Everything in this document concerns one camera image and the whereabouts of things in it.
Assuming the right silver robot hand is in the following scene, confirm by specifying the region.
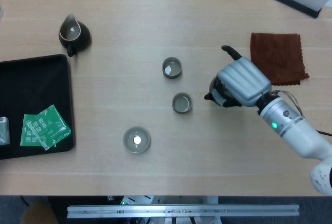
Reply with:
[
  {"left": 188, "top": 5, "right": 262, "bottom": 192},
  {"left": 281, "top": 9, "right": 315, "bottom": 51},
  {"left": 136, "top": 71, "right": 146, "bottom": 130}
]
[{"left": 210, "top": 45, "right": 272, "bottom": 108}]

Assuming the dark ceramic teapot with handle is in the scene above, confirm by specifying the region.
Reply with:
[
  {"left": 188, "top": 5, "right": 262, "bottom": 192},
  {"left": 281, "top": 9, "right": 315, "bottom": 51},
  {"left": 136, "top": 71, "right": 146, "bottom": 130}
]
[{"left": 204, "top": 75, "right": 244, "bottom": 108}]

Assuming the green tea packet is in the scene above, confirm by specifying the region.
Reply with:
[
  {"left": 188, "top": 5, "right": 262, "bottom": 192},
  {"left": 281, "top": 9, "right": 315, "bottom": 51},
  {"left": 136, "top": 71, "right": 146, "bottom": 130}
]
[
  {"left": 20, "top": 114, "right": 43, "bottom": 147},
  {"left": 31, "top": 104, "right": 72, "bottom": 151}
]

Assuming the orange object under table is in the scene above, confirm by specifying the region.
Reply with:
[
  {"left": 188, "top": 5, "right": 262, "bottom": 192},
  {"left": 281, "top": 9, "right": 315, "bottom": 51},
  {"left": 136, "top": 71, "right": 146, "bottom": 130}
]
[{"left": 22, "top": 201, "right": 59, "bottom": 224}]

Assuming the black rectangular tray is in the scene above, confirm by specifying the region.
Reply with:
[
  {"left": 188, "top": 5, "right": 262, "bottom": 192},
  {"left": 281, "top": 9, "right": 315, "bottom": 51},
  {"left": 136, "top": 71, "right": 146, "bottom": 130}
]
[{"left": 0, "top": 54, "right": 76, "bottom": 160}]

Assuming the aluminium profile rail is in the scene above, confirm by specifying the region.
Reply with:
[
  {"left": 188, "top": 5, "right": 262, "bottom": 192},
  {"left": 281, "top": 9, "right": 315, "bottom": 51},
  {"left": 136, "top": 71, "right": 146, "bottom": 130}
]
[{"left": 66, "top": 203, "right": 300, "bottom": 219}]

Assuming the wide grey tea bowl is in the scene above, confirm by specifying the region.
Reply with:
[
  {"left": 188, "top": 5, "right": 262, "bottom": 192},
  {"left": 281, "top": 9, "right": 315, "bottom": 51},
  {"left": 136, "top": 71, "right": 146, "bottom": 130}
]
[{"left": 122, "top": 127, "right": 151, "bottom": 155}]

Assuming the small dark teacup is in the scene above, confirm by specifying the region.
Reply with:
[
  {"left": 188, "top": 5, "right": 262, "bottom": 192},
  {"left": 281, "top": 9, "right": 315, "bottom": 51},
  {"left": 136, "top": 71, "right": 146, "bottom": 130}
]
[
  {"left": 162, "top": 57, "right": 183, "bottom": 80},
  {"left": 171, "top": 92, "right": 193, "bottom": 114}
]

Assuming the dark ceramic pouring pitcher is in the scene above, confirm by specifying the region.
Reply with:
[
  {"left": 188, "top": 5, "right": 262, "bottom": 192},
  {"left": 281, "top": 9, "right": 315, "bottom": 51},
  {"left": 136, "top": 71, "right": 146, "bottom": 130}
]
[{"left": 58, "top": 13, "right": 92, "bottom": 58}]

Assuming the white electronics box under table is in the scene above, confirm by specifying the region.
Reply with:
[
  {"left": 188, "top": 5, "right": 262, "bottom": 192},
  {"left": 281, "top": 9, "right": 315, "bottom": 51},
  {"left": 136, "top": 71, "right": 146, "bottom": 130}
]
[{"left": 120, "top": 195, "right": 155, "bottom": 206}]

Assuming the brown folded cloth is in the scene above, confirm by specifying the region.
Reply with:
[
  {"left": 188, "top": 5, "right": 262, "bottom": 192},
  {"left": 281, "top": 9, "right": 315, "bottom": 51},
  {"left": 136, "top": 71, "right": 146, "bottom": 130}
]
[{"left": 250, "top": 32, "right": 310, "bottom": 86}]

